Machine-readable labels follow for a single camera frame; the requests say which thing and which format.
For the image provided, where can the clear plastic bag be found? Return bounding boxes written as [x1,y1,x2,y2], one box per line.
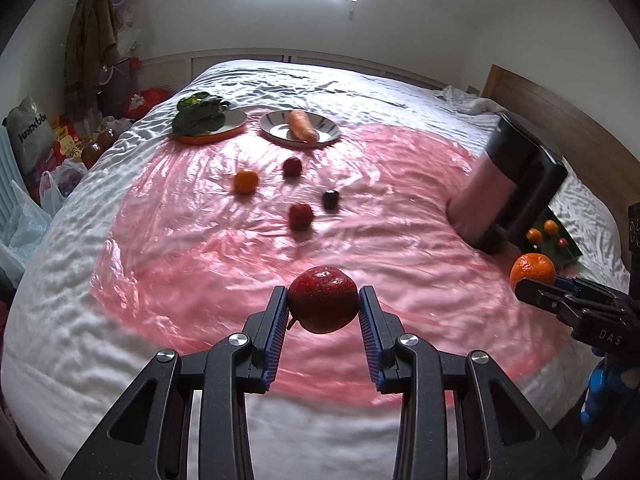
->
[0,180,53,286]

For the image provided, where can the striped white plate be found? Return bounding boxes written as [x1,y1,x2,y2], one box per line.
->
[259,110,342,149]

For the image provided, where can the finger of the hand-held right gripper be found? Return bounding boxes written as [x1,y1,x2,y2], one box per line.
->
[554,275,610,307]
[515,278,582,327]

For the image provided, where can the person's right hand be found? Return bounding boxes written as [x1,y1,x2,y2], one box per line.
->
[580,352,640,428]

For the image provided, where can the crumpled white cloth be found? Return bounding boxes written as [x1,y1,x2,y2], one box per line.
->
[435,85,493,115]

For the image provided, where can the pink plastic sheet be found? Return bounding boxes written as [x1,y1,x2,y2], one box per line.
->
[90,122,576,408]

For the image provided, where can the wooden headboard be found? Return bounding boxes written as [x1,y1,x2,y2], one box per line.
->
[481,64,640,221]

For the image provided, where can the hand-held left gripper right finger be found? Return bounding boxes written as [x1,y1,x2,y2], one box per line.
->
[357,285,583,480]

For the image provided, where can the grey printed bag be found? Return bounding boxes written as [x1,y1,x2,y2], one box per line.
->
[5,96,56,176]

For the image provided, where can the hanging white plastic bag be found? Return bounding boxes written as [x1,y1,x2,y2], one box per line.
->
[117,7,143,58]

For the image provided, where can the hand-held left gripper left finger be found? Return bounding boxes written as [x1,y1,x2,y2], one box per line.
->
[61,285,292,480]

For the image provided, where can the purple bin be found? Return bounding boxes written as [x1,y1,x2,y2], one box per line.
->
[100,57,136,118]

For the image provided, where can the orange plate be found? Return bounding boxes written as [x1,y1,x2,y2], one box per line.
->
[167,107,248,146]

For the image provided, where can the brown hanging coat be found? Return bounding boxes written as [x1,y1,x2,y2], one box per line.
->
[64,0,121,106]

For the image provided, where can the carrot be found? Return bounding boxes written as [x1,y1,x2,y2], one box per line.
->
[287,109,321,143]

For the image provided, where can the red bag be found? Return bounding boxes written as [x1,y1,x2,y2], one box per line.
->
[122,89,171,121]

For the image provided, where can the yellow red packets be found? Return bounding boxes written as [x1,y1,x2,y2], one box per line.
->
[50,112,86,161]

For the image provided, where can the leafy greens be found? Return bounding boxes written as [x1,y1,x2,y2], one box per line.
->
[171,91,232,136]

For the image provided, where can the green tray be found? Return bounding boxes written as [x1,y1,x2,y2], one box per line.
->
[520,205,583,267]

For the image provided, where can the light blue plastic chair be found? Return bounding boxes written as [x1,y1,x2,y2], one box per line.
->
[0,125,23,241]

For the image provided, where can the low wooden wall panel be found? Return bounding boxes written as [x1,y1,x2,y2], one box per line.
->
[135,50,451,91]

